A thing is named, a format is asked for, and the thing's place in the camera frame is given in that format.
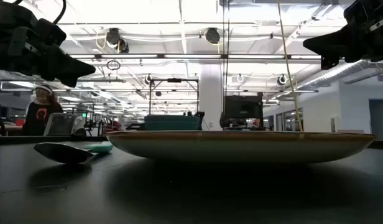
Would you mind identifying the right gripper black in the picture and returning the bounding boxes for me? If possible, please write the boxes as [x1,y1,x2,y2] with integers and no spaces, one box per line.
[302,0,383,70]

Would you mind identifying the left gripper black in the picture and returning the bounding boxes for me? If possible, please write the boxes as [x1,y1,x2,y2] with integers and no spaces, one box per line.
[0,0,96,88]

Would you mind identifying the teal bowl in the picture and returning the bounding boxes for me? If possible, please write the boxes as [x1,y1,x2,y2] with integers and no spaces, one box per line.
[83,141,114,154]

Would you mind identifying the person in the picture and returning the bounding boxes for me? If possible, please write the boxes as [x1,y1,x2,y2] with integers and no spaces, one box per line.
[22,85,64,136]

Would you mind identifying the grey mesh office chair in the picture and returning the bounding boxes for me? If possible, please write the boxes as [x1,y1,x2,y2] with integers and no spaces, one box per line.
[43,112,87,137]

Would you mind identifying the metal spoon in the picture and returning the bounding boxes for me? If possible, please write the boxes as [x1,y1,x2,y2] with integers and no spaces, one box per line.
[34,142,95,165]

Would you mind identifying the black computer monitor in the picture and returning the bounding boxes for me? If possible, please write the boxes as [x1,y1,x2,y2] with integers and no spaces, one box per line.
[223,95,264,121]

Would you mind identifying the teal storage bin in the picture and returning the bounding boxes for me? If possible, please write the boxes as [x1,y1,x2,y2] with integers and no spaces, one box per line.
[144,114,203,131]

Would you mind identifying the long ceiling light strip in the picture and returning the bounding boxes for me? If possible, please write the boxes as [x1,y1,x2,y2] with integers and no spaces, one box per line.
[69,53,322,60]

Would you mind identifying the white building column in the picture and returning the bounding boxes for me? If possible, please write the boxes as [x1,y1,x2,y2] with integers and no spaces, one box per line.
[198,63,225,131]

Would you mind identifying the orange ceramic plate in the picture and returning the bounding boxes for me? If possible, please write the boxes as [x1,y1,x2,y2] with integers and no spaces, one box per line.
[105,130,376,164]

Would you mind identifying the white ceiling duct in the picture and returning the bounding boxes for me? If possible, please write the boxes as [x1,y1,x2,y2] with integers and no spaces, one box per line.
[298,60,370,90]

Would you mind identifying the yellow hanging cable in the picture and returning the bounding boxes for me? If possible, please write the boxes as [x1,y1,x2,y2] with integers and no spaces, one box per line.
[276,0,305,132]

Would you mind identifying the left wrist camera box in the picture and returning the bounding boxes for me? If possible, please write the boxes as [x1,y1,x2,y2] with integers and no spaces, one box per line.
[32,17,67,47]

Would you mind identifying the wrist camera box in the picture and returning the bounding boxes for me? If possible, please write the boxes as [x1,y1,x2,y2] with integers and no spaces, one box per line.
[343,0,369,26]
[32,17,67,47]

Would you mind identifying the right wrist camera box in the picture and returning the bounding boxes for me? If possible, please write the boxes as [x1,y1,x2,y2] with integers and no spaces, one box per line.
[343,0,369,26]

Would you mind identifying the black left camera cable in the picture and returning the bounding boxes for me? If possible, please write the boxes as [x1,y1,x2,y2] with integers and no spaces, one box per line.
[52,0,67,25]

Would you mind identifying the black table edge frame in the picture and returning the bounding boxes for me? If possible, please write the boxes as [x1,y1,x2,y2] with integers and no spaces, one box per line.
[0,134,383,150]

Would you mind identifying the black hanging cables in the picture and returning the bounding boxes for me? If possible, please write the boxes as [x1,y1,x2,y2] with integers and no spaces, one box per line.
[221,0,231,119]

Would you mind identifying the black metal frame stand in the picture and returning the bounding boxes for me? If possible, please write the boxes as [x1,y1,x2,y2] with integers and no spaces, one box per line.
[149,78,200,116]

